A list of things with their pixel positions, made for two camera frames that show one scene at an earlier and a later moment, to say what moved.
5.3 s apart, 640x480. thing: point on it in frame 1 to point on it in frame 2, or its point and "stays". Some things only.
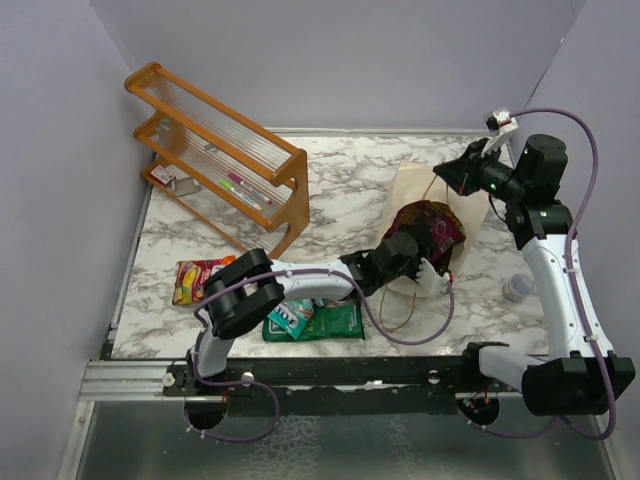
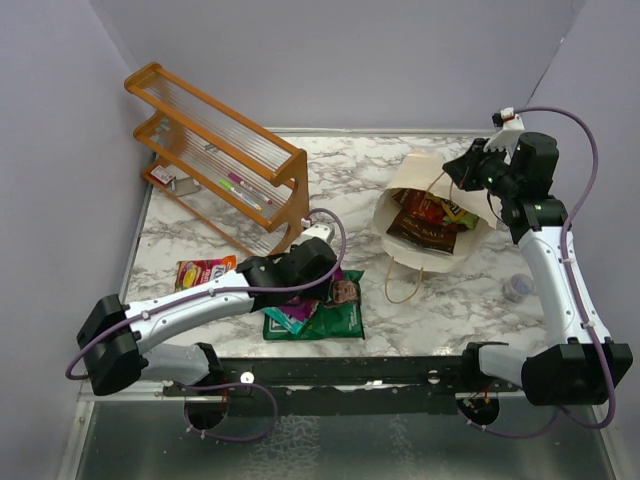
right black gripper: (461, 173) stays
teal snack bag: (287, 320) stays
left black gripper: (424, 246) to (318, 292)
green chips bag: (334, 321) stays
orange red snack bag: (190, 278) stays
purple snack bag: (435, 227) to (299, 309)
